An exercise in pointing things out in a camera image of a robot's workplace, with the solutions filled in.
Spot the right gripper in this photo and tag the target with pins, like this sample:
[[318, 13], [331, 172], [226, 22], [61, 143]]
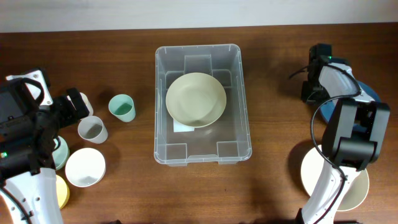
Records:
[[305, 95]]

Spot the mint green cup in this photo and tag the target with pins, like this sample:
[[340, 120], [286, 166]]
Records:
[[122, 107]]

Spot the white small bowl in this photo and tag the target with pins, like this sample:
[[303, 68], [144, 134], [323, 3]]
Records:
[[85, 167]]

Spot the light grey cup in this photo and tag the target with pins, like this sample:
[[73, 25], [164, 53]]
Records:
[[93, 130]]

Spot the clear plastic storage bin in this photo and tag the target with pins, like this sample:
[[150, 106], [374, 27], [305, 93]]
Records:
[[227, 140]]

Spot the cream bowl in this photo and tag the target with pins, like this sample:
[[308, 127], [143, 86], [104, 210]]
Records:
[[196, 99], [311, 168]]

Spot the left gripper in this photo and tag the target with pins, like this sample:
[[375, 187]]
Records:
[[71, 116]]

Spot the mint green small bowl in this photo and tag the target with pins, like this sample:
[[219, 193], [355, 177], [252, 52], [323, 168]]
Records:
[[61, 152]]

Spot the cream white cup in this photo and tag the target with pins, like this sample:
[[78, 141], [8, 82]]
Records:
[[87, 104]]

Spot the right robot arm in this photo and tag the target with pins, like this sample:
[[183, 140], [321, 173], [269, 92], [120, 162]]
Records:
[[352, 138]]

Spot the dark blue bowl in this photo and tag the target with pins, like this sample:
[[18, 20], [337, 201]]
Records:
[[327, 109]]

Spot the white label in bin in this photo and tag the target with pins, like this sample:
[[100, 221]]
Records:
[[179, 127]]

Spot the yellow small bowl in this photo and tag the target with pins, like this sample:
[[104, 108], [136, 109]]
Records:
[[63, 191]]

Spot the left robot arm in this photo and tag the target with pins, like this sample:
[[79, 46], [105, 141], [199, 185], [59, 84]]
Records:
[[29, 134]]

